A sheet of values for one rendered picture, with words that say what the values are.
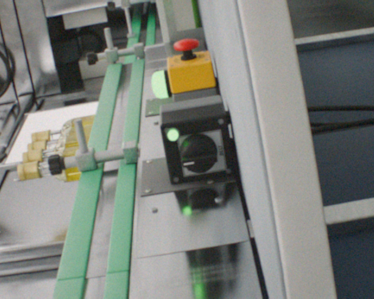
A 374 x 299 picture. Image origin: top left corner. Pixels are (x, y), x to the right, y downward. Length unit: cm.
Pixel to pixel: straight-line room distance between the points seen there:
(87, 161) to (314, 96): 39
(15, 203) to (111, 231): 84
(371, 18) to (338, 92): 136
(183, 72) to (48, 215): 57
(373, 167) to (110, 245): 34
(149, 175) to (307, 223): 50
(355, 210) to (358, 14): 179
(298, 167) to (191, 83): 70
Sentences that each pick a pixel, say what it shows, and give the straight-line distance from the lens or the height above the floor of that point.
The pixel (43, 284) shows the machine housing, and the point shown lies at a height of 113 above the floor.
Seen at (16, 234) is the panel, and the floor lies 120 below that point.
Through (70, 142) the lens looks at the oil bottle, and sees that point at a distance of 152.
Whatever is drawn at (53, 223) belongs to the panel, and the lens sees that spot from 156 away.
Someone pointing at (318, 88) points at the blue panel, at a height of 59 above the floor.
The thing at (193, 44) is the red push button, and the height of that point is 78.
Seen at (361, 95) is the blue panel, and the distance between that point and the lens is 121.
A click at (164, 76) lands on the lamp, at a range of 119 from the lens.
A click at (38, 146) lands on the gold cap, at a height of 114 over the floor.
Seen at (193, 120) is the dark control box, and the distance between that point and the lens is 89.
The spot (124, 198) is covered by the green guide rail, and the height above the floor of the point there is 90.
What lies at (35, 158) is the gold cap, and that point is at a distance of 155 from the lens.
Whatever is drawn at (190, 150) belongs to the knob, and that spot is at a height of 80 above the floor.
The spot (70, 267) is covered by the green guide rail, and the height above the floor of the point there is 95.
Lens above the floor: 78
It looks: 2 degrees up
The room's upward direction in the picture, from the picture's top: 99 degrees counter-clockwise
